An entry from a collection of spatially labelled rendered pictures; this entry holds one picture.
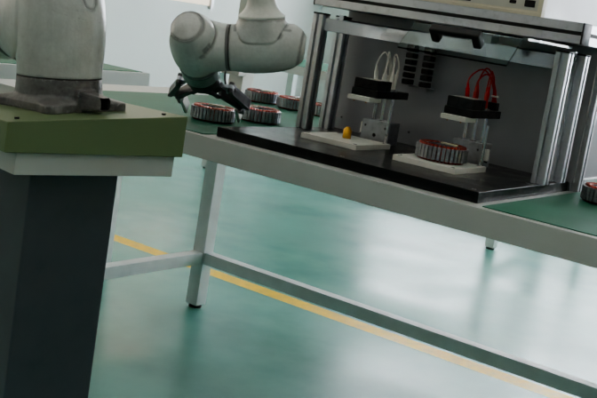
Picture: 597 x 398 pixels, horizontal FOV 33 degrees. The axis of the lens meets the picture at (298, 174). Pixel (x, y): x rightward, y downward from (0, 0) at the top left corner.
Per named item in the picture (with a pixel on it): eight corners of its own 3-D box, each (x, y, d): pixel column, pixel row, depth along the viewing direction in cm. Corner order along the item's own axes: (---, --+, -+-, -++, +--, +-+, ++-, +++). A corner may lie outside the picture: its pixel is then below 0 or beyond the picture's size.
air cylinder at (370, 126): (386, 146, 238) (389, 123, 237) (359, 139, 242) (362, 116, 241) (396, 146, 242) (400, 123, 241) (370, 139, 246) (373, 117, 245)
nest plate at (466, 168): (454, 174, 206) (456, 169, 206) (392, 159, 215) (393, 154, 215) (485, 171, 219) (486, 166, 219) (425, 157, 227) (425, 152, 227)
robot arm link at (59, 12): (54, 81, 174) (59, -49, 171) (-12, 70, 185) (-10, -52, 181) (123, 79, 187) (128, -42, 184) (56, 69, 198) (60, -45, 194)
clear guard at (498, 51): (505, 66, 191) (512, 35, 190) (396, 47, 204) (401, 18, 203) (567, 74, 217) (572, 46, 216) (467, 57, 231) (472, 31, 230)
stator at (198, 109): (229, 125, 244) (231, 110, 243) (184, 118, 245) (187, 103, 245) (238, 122, 255) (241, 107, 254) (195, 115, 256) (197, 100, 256)
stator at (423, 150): (451, 166, 209) (455, 148, 208) (404, 155, 215) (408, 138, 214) (474, 164, 218) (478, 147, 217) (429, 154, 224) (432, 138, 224)
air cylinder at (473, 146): (478, 168, 224) (482, 143, 224) (449, 161, 229) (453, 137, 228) (488, 167, 229) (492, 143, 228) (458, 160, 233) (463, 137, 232)
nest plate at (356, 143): (355, 150, 220) (356, 145, 220) (299, 137, 228) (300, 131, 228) (390, 149, 232) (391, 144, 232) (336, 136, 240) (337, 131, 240)
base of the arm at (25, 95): (63, 117, 171) (65, 84, 170) (-13, 101, 185) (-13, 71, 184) (143, 113, 185) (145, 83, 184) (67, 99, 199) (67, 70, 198)
